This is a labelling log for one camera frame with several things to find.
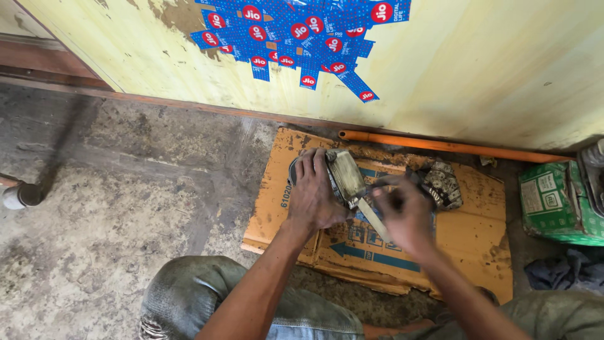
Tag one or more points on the person's left hand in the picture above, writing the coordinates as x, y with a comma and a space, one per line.
311, 203

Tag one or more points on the beige brush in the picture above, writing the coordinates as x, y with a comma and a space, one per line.
375, 224

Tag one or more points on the person's grey jeans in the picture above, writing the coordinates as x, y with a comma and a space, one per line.
188, 297

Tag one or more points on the grey metal machine part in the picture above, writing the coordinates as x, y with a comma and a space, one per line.
595, 179

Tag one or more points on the dark blue cloth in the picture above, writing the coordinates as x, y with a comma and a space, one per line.
568, 271

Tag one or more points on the person's right hand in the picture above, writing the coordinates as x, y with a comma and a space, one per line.
410, 222

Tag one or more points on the cluster of blue stickers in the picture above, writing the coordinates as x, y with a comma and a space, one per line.
302, 37

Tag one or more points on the grey metal engine part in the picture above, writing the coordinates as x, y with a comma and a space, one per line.
347, 179

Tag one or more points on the person's right fingers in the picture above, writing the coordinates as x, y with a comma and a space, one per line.
389, 196

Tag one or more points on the stained brown cardboard sheet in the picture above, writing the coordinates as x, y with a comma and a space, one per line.
472, 236

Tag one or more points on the green and white carton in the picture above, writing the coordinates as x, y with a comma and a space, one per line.
552, 203

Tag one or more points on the long orange pipe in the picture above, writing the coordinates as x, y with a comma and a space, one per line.
453, 147

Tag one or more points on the white pipe end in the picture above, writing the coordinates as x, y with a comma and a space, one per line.
19, 196

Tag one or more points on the brown wooden door frame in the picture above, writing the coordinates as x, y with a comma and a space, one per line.
42, 59

